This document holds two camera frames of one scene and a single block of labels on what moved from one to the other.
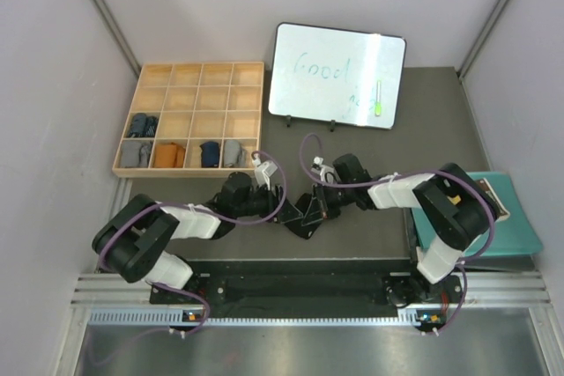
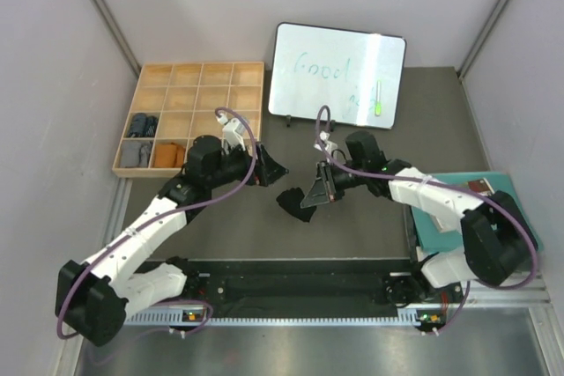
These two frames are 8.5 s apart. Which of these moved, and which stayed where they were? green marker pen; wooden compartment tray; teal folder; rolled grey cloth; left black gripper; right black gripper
Moved: right black gripper; left black gripper
Stayed: rolled grey cloth; green marker pen; teal folder; wooden compartment tray
